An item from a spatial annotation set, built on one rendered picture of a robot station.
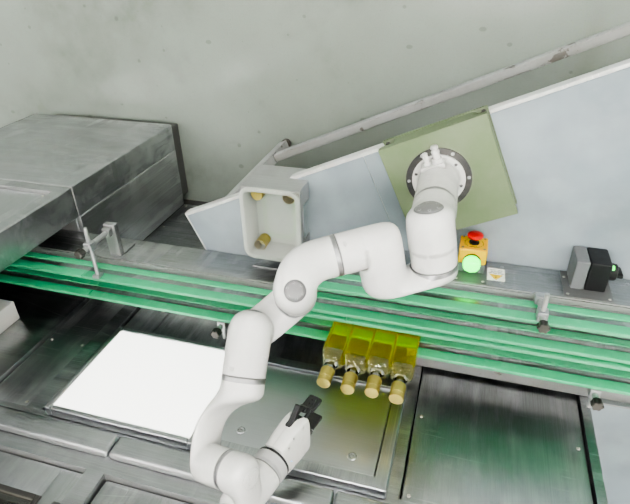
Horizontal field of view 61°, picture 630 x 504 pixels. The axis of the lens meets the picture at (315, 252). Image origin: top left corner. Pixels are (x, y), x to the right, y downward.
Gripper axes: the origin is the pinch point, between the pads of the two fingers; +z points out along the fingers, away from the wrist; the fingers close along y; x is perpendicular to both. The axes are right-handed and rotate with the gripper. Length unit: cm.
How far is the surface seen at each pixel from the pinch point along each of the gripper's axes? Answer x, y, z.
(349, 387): -3.9, 0.4, 10.4
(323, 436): -0.2, -13.0, 4.4
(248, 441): 14.7, -13.0, -6.1
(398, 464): -18.5, -15.3, 8.1
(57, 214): 104, 16, 15
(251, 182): 41, 33, 36
